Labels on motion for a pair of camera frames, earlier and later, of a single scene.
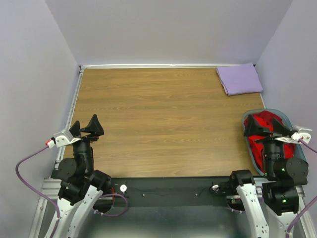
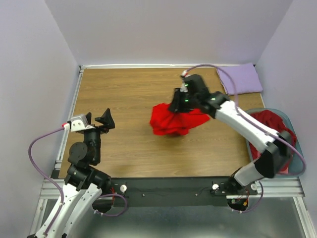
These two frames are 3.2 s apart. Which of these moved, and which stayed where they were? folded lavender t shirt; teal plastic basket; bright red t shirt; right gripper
Moved: bright red t shirt; right gripper
Stayed: teal plastic basket; folded lavender t shirt
